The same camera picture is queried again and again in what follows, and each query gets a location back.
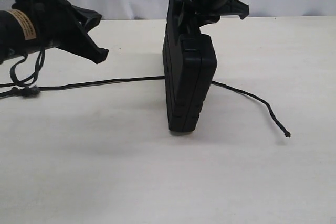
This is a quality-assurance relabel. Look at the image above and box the black plastic carrying case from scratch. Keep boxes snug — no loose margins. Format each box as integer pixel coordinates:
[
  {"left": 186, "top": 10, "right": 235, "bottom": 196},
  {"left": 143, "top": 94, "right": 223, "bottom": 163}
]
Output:
[{"left": 162, "top": 0, "right": 217, "bottom": 133}]

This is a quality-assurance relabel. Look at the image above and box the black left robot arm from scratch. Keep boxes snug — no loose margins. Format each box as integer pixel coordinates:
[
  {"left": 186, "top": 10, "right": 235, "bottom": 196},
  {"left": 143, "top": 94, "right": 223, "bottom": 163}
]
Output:
[{"left": 1, "top": 0, "right": 109, "bottom": 64}]

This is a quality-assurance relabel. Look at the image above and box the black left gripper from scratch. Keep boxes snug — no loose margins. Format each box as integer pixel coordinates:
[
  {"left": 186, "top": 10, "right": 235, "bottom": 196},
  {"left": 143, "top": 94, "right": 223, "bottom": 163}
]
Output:
[{"left": 12, "top": 0, "right": 109, "bottom": 64}]

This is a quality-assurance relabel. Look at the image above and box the black cord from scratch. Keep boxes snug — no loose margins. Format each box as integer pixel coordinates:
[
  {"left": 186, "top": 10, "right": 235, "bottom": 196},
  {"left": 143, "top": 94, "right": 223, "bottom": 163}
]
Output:
[{"left": 0, "top": 76, "right": 291, "bottom": 138}]

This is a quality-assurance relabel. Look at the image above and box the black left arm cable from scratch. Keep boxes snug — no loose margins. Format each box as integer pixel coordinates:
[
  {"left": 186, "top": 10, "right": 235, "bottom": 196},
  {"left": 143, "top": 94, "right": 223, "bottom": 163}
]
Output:
[{"left": 9, "top": 0, "right": 47, "bottom": 88}]

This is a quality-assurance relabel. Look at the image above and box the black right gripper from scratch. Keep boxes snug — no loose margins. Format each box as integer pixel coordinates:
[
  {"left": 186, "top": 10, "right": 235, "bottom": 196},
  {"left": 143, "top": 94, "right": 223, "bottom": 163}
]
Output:
[{"left": 159, "top": 0, "right": 250, "bottom": 29}]

